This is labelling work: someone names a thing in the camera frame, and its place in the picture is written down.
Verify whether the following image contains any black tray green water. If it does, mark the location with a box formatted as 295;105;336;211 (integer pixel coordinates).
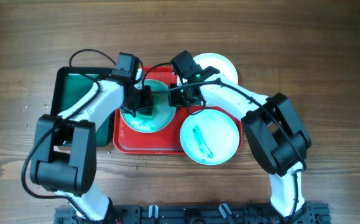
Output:
50;67;115;147

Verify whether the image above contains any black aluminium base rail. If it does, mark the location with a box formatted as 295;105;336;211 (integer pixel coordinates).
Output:
54;202;331;224

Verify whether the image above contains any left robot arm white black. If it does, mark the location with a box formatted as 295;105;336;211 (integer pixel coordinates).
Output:
21;67;146;223

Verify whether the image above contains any red plastic tray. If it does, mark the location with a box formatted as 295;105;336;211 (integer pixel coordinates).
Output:
113;66;243;155

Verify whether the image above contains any white plate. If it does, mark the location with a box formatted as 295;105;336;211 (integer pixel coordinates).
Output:
120;80;176;133
180;109;240;166
177;52;239;107

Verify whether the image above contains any green sponge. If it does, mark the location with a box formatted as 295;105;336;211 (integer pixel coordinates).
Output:
136;108;154;120

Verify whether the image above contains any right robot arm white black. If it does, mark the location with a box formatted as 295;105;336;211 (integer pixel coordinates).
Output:
173;65;312;223

